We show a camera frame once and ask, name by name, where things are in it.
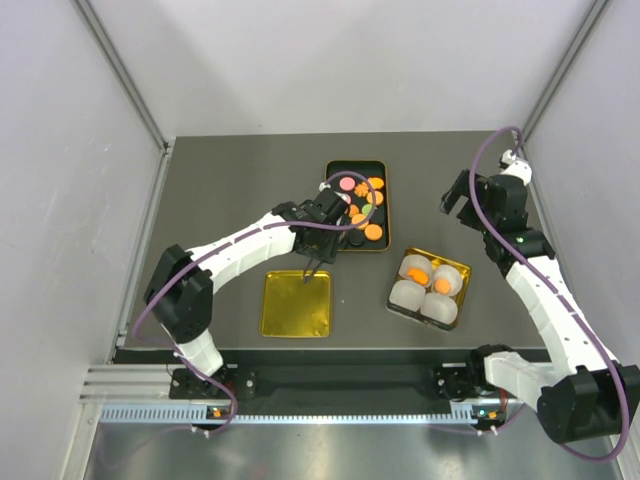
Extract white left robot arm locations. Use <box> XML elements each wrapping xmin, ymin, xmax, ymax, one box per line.
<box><xmin>143</xmin><ymin>187</ymin><xmax>349</xmax><ymax>397</ymax></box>

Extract white paper cupcake liner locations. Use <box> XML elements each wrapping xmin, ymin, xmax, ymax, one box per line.
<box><xmin>420</xmin><ymin>293</ymin><xmax>458</xmax><ymax>325</ymax></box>
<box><xmin>432</xmin><ymin>264</ymin><xmax>463</xmax><ymax>297</ymax></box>
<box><xmin>398</xmin><ymin>255</ymin><xmax>434</xmax><ymax>287</ymax></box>
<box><xmin>388</xmin><ymin>279</ymin><xmax>426</xmax><ymax>312</ymax></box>

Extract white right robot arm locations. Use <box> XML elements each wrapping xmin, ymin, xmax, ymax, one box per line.
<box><xmin>440</xmin><ymin>160</ymin><xmax>639</xmax><ymax>445</ymax></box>

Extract orange fish-shaped cookie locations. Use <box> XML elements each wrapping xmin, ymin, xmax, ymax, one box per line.
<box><xmin>407</xmin><ymin>267</ymin><xmax>431</xmax><ymax>287</ymax></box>
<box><xmin>367</xmin><ymin>177</ymin><xmax>385</xmax><ymax>190</ymax></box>

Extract aluminium frame rail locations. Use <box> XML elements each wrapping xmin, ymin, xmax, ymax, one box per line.
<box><xmin>80</xmin><ymin>365</ymin><xmax>511</xmax><ymax>428</ymax></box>

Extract yellow dotted round biscuit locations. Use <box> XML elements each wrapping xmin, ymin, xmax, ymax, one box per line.
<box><xmin>351</xmin><ymin>213</ymin><xmax>369</xmax><ymax>230</ymax></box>
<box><xmin>366</xmin><ymin>190</ymin><xmax>384</xmax><ymax>206</ymax></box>
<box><xmin>364</xmin><ymin>224</ymin><xmax>384</xmax><ymax>242</ymax></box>

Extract black gold-rimmed cookie tray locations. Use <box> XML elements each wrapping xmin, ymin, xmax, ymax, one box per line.
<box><xmin>325</xmin><ymin>159</ymin><xmax>391</xmax><ymax>252</ymax></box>

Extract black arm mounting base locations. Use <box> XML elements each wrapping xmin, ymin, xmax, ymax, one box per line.
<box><xmin>169</xmin><ymin>361</ymin><xmax>496</xmax><ymax>402</ymax></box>

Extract black sandwich cookie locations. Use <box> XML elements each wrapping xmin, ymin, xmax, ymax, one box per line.
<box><xmin>370</xmin><ymin>209</ymin><xmax>386</xmax><ymax>226</ymax></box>
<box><xmin>348</xmin><ymin>231</ymin><xmax>365</xmax><ymax>248</ymax></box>

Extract orange swirl cookie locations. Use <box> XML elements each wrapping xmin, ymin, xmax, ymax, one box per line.
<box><xmin>348</xmin><ymin>204</ymin><xmax>360</xmax><ymax>218</ymax></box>
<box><xmin>353</xmin><ymin>182</ymin><xmax>369</xmax><ymax>198</ymax></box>

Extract gold cookie tin box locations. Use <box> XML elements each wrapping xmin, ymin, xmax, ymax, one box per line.
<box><xmin>386</xmin><ymin>247</ymin><xmax>472</xmax><ymax>331</ymax></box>

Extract pink round cookie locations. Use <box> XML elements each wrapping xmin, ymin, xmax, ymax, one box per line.
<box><xmin>339</xmin><ymin>176</ymin><xmax>356</xmax><ymax>191</ymax></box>

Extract steel serving tongs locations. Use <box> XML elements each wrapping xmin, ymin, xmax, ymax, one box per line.
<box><xmin>302</xmin><ymin>255</ymin><xmax>327</xmax><ymax>284</ymax></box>

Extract orange round cookie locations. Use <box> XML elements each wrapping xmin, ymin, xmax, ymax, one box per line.
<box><xmin>433</xmin><ymin>277</ymin><xmax>451</xmax><ymax>295</ymax></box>

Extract gold tin lid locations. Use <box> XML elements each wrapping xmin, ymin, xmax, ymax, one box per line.
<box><xmin>260</xmin><ymin>270</ymin><xmax>332</xmax><ymax>339</ymax></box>

